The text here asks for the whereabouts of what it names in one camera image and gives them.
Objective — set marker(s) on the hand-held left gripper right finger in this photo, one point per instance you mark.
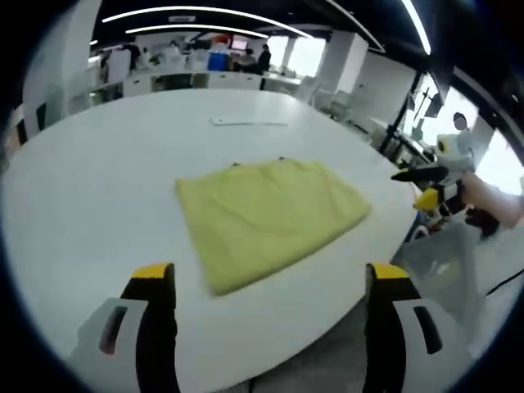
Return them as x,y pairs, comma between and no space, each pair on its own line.
380,335

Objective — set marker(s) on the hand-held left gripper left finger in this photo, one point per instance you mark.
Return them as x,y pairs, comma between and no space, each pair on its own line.
157,327

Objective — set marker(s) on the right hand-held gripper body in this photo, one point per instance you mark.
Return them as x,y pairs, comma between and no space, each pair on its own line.
456,157

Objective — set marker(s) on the yellow blue black garment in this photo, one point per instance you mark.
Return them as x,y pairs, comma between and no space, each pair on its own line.
262,221

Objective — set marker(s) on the person's right hand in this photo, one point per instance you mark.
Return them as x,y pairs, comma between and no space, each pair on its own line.
481,196

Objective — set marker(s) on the dark stand monitor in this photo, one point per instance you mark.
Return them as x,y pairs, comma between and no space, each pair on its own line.
432,104

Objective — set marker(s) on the black tripod stand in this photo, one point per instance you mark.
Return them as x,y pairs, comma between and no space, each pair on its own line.
399,118

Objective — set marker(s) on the white office chair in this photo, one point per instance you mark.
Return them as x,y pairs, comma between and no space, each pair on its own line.
340,102
311,88

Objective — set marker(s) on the narrow white pillar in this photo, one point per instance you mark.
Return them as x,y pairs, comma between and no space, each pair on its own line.
348,61

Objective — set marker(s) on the white table socket cover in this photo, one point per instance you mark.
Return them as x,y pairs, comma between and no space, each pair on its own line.
229,121

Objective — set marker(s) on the white cabinet row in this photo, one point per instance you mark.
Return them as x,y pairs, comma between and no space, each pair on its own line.
229,81

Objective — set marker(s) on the blue water barrel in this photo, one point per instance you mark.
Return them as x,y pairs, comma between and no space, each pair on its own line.
217,61

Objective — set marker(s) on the black flat panel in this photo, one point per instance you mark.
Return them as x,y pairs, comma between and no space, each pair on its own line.
41,116

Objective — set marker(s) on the black office chair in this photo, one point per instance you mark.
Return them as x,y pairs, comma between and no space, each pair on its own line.
172,82

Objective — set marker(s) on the white tall cabinet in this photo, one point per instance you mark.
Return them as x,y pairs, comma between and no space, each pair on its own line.
118,65

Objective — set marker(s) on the wide white pillar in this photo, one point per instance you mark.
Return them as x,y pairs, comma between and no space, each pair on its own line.
61,61

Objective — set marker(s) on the long curved ceiling light strip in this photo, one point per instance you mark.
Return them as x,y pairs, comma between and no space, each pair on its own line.
123,15

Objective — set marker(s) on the pink wall screen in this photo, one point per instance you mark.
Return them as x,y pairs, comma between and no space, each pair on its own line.
239,43

